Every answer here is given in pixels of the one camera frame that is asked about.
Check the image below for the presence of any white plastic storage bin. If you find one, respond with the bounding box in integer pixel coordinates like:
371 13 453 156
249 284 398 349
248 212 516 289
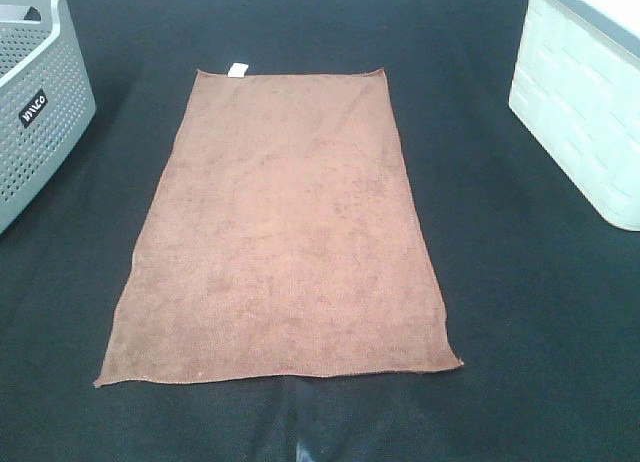
508 0 639 231

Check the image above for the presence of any brown towel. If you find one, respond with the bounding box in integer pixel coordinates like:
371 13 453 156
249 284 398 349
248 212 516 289
96 69 462 386

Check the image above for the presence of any grey perforated laundry basket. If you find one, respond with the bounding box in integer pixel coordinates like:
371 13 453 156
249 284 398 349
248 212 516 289
1 0 96 228

